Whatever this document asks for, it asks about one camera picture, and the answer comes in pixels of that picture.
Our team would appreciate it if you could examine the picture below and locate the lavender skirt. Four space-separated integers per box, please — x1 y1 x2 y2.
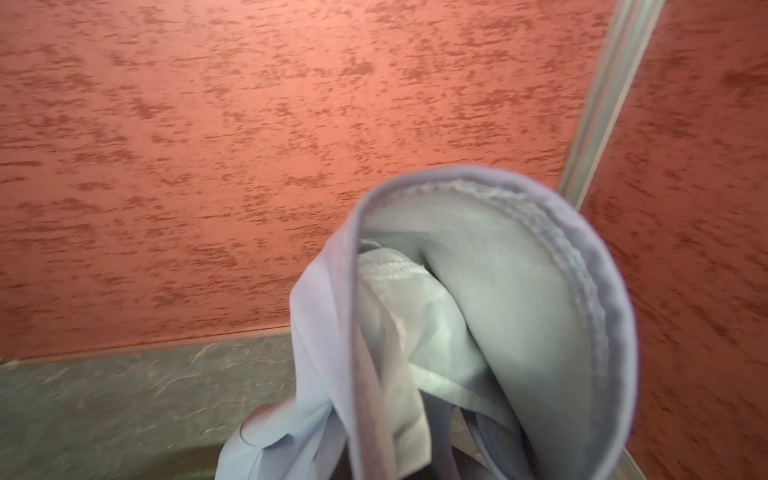
215 167 638 479

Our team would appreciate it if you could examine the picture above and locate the right aluminium corner post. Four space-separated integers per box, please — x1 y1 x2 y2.
558 0 665 209

